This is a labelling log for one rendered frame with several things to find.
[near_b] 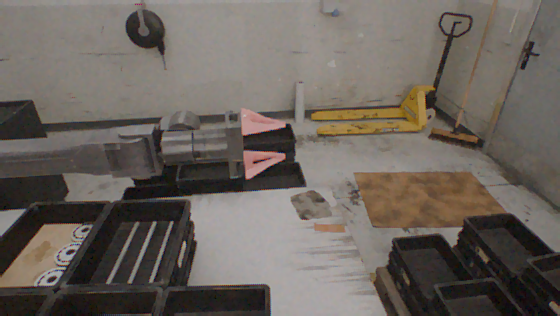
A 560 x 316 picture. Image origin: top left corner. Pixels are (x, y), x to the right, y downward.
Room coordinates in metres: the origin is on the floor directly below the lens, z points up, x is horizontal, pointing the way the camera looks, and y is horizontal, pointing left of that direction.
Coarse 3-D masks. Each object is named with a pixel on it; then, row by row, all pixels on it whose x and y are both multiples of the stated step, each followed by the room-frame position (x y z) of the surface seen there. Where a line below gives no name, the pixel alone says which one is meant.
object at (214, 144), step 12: (228, 120) 0.49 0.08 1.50; (192, 132) 0.50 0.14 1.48; (204, 132) 0.50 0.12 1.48; (216, 132) 0.50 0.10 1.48; (228, 132) 0.47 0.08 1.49; (204, 144) 0.48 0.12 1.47; (216, 144) 0.48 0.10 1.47; (228, 144) 0.47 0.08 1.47; (204, 156) 0.47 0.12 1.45; (216, 156) 0.47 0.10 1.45; (228, 156) 0.47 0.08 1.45
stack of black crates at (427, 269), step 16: (400, 240) 1.37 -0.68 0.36; (416, 240) 1.38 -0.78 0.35; (432, 240) 1.39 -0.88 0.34; (400, 256) 1.25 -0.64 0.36; (416, 256) 1.34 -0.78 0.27; (432, 256) 1.34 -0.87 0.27; (448, 256) 1.29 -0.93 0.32; (400, 272) 1.22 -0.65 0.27; (416, 272) 1.22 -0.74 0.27; (432, 272) 1.22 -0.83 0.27; (448, 272) 1.22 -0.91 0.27; (464, 272) 1.16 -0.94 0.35; (400, 288) 1.19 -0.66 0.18; (416, 288) 1.08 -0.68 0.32; (432, 288) 1.12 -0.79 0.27; (416, 304) 1.03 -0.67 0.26
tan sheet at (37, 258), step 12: (48, 228) 0.96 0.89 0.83; (60, 228) 0.96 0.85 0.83; (72, 228) 0.96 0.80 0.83; (36, 240) 0.90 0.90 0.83; (48, 240) 0.90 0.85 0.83; (60, 240) 0.90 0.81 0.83; (24, 252) 0.84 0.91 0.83; (36, 252) 0.84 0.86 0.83; (48, 252) 0.84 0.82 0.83; (12, 264) 0.79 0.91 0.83; (24, 264) 0.79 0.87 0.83; (36, 264) 0.79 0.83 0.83; (48, 264) 0.79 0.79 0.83; (12, 276) 0.74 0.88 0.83; (24, 276) 0.74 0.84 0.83; (36, 276) 0.74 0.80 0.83
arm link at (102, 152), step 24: (0, 144) 0.46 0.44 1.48; (24, 144) 0.46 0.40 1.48; (48, 144) 0.46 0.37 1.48; (72, 144) 0.46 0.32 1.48; (96, 144) 0.45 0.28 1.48; (120, 144) 0.46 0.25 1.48; (144, 144) 0.47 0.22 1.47; (0, 168) 0.43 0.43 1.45; (24, 168) 0.44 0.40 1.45; (48, 168) 0.44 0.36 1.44; (72, 168) 0.45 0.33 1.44; (96, 168) 0.45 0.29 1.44; (120, 168) 0.46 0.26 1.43; (144, 168) 0.46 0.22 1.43
